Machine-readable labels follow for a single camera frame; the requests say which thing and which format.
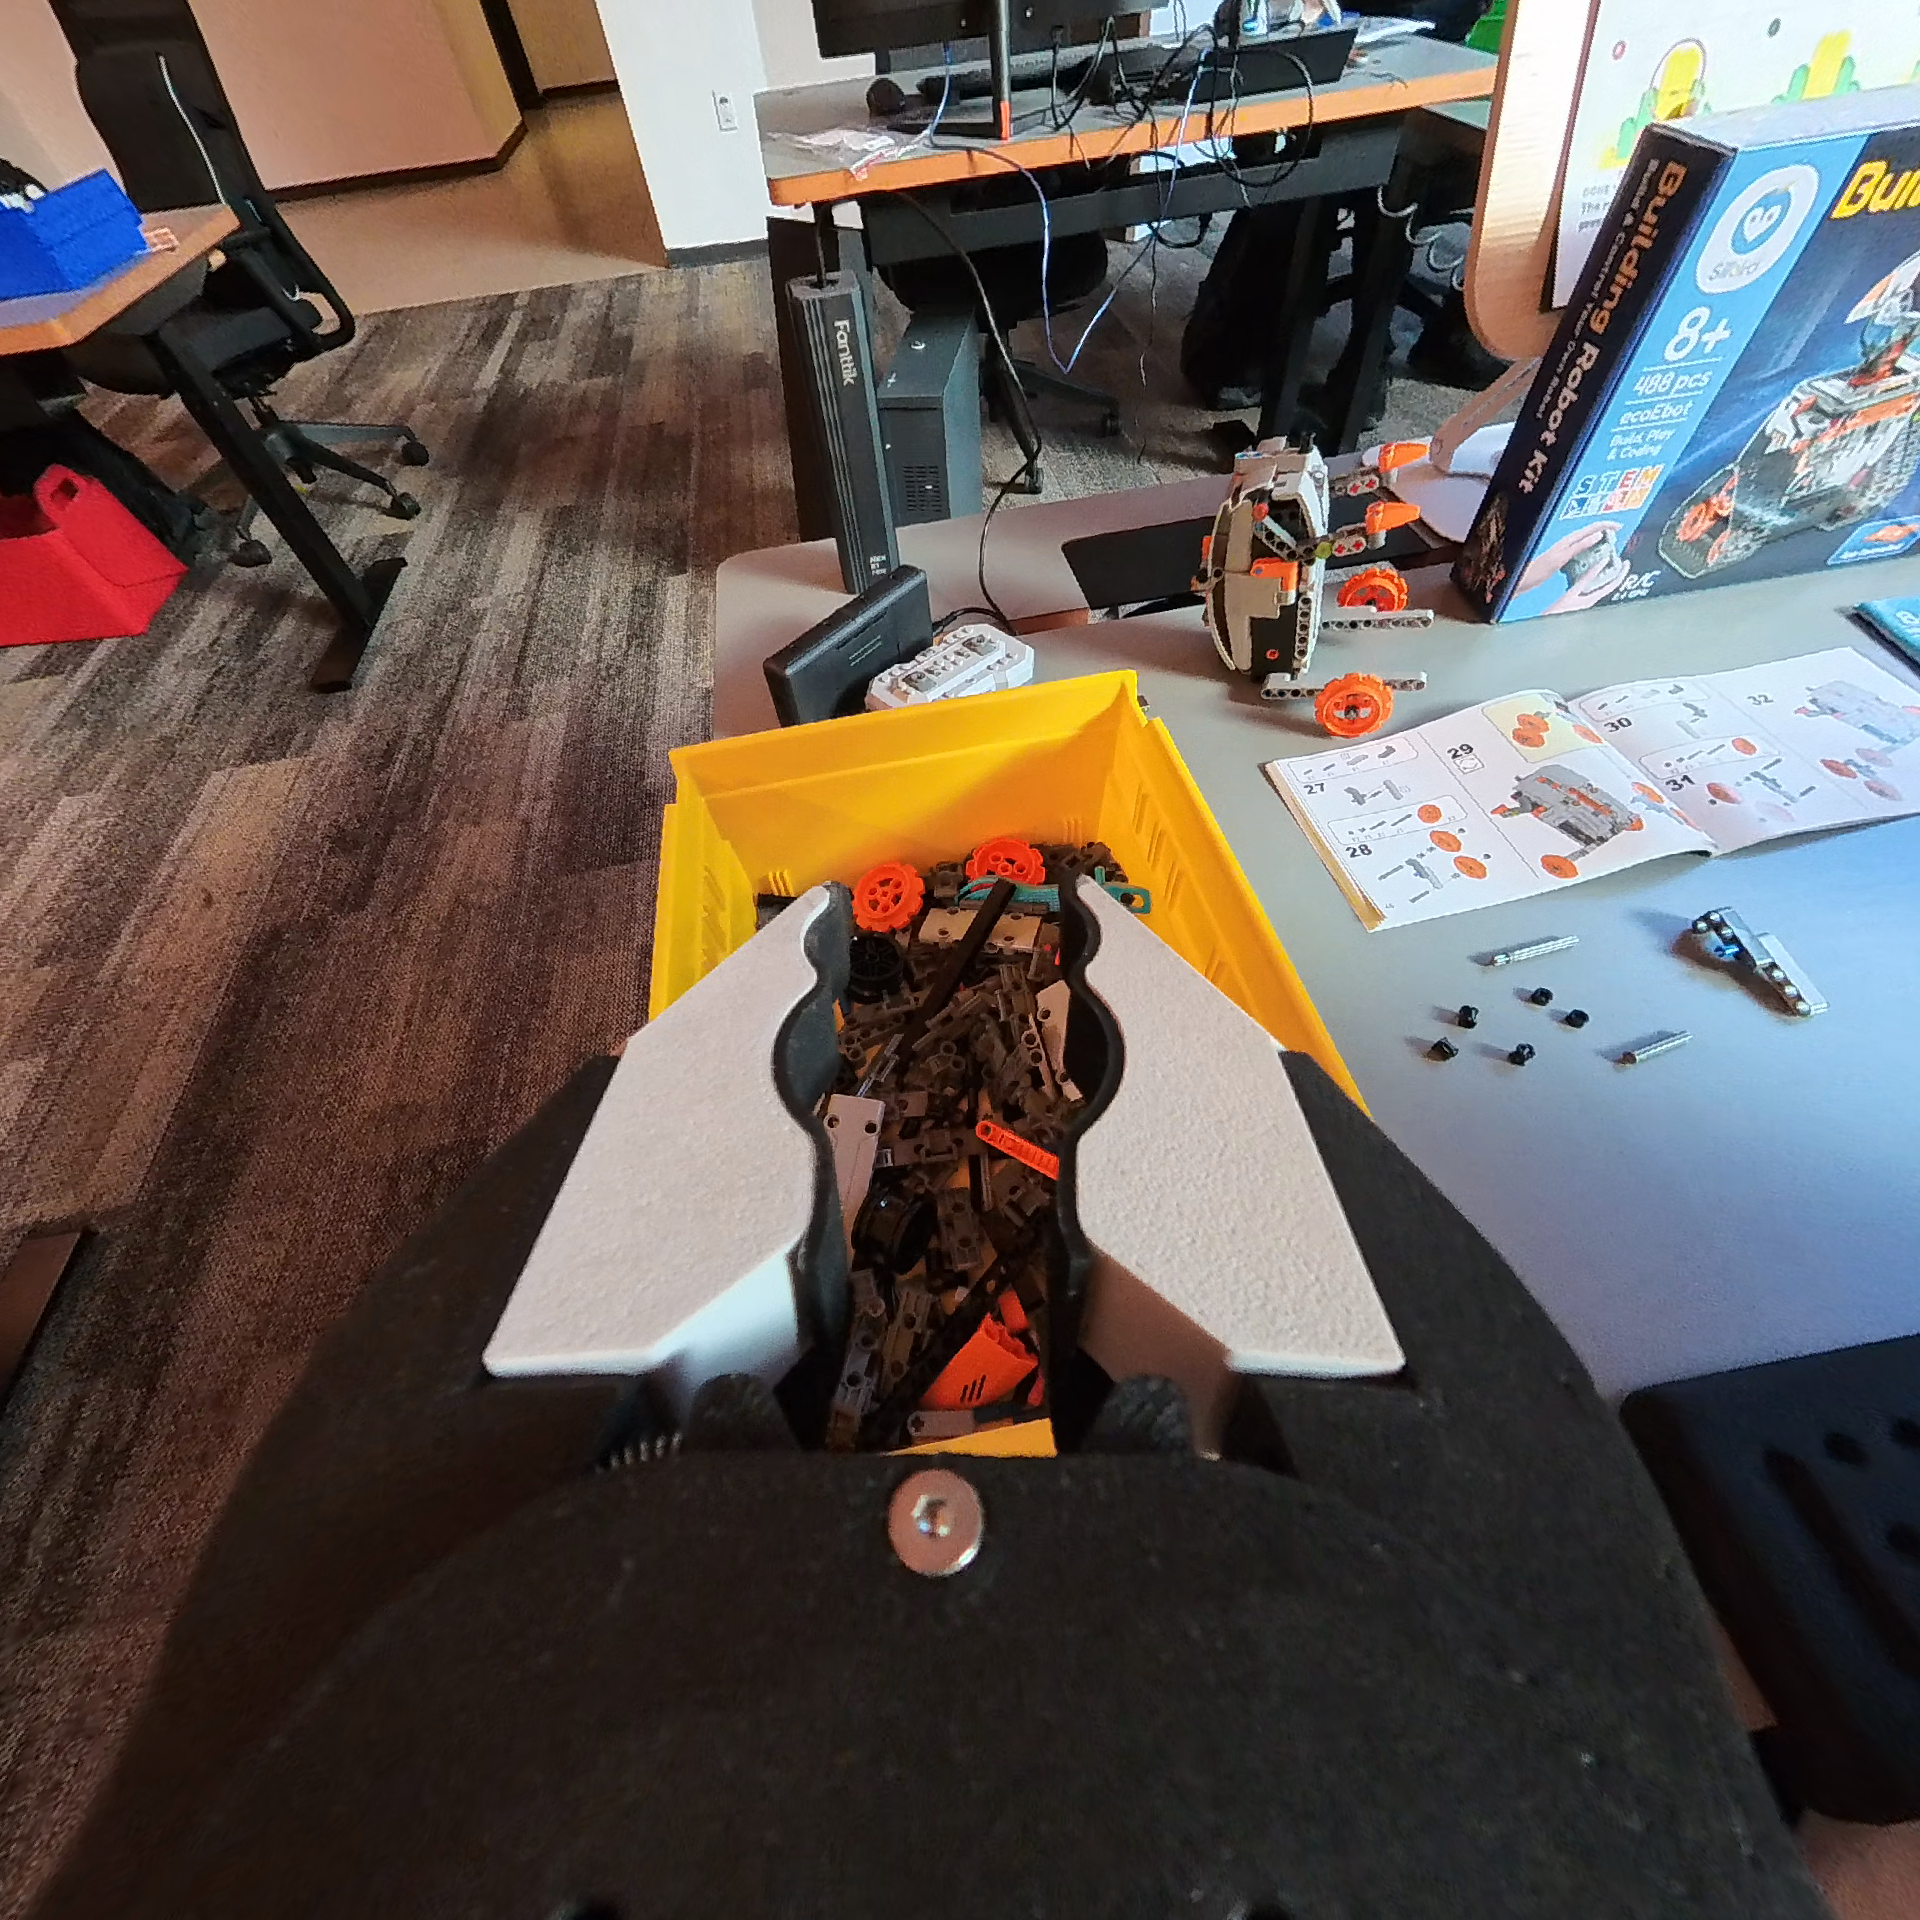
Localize blue plastic bin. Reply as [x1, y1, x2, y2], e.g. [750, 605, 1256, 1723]
[0, 171, 153, 301]

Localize black box device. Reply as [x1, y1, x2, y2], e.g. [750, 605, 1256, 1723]
[763, 571, 935, 732]

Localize black foam mat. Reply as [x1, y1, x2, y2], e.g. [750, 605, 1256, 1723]
[1621, 1334, 1920, 1827]

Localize yellow plastic parts bin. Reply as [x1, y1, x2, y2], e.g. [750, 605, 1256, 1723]
[652, 668, 1366, 1456]

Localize black flat panel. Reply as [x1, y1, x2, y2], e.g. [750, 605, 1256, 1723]
[1061, 496, 1261, 616]

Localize curled white poster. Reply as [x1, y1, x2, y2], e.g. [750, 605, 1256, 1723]
[1465, 0, 1920, 368]

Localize partly built toy robot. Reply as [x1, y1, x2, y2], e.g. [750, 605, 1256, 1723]
[1200, 437, 1435, 742]

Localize black computer tower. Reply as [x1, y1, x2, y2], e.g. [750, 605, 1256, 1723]
[887, 315, 991, 528]

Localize black upright device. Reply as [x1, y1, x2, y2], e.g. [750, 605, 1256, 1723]
[785, 277, 903, 592]

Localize pile of building kit parts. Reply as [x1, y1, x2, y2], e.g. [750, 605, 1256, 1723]
[766, 840, 1156, 1451]

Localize black computer monitor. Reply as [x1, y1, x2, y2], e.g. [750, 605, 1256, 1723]
[811, 0, 1156, 147]

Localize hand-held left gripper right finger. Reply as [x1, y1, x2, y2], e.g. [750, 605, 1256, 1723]
[1056, 878, 1405, 1443]

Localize wooden desk with black legs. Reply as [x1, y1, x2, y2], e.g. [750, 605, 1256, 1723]
[0, 205, 407, 693]

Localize blue robot kit box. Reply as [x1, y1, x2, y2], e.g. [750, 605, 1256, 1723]
[1456, 92, 1920, 625]

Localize grey beam with blue pin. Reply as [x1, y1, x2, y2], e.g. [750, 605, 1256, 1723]
[1686, 910, 1827, 1017]

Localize grey desk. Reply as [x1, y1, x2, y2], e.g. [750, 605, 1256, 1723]
[711, 449, 1920, 1413]

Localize grey battery box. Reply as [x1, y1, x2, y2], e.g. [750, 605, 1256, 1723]
[864, 624, 1038, 712]

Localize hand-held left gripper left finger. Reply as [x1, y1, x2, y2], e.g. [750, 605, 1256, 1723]
[487, 887, 849, 1443]

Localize black office chair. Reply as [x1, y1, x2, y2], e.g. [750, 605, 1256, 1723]
[76, 31, 427, 571]

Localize instruction booklet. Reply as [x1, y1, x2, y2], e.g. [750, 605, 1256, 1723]
[1265, 647, 1920, 933]

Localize wooden office desk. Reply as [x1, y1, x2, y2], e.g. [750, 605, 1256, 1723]
[757, 31, 1502, 452]

